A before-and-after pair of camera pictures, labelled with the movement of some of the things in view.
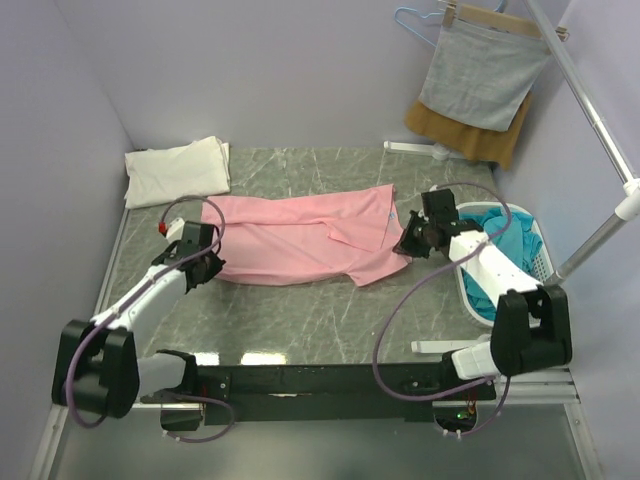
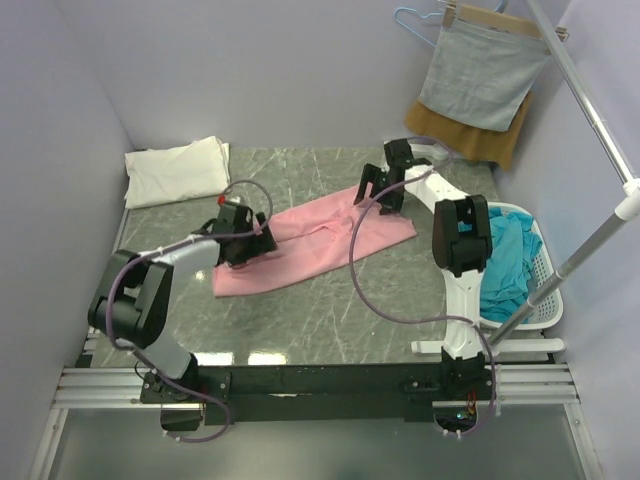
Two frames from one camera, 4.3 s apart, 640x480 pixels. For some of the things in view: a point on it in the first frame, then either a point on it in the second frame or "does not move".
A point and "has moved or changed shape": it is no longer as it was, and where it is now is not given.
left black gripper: [215, 267] -> [261, 245]
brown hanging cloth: [469, 139] does not move
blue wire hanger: [432, 14] does not move
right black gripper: [406, 245] -> [370, 174]
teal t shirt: [521, 242] does not move
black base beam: [323, 393] does not move
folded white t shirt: [158, 175] does not move
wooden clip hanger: [496, 20] does not move
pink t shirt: [345, 234] has moved or changed shape
